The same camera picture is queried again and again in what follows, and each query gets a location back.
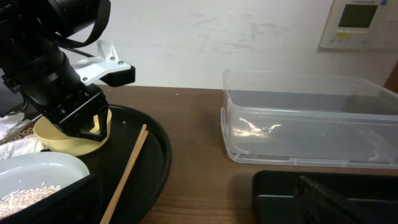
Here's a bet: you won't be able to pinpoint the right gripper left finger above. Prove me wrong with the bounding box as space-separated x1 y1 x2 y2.
1 174 103 224

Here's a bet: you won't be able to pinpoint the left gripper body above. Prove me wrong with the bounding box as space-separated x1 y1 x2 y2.
2 39 136 131

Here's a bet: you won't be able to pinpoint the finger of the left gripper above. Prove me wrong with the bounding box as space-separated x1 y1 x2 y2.
79 104 109 142
60 120 90 139

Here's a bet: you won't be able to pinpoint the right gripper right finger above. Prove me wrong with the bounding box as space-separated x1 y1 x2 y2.
294 175 397 224

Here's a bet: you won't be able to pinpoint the yellow plastic bowl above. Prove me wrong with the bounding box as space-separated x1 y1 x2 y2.
34 110 112 156

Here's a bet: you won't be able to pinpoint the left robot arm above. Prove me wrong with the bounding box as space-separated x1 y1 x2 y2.
1 0 136 141

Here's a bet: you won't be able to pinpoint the wooden chopstick left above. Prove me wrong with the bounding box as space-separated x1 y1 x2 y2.
99 124 149 224

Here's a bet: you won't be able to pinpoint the crumpled white tissue right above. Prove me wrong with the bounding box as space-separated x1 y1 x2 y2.
1 135 45 160

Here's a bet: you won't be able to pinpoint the crumpled white tissue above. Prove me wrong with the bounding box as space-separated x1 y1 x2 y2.
1 113 25 140
1 135 45 160

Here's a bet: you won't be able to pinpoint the gold snack wrapper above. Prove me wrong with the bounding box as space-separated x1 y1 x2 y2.
1 115 41 144

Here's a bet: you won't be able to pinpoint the black rectangular tray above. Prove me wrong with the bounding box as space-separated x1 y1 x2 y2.
252 170 397 223

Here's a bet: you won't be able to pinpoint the rice and food scraps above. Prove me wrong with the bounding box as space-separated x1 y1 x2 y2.
1 185 62 219

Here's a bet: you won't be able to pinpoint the grey plate with food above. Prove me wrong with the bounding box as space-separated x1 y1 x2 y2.
1 152 90 199

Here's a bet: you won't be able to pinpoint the crumpled white tissue left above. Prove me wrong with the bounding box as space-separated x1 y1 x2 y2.
1 113 25 140

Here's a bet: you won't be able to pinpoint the round black serving tray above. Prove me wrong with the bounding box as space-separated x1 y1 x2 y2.
79 105 172 223

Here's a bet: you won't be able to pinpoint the clear plastic bin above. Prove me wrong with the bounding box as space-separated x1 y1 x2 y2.
221 70 397 169

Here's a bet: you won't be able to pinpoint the white wall control panel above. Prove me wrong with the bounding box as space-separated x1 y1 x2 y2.
319 0 397 50

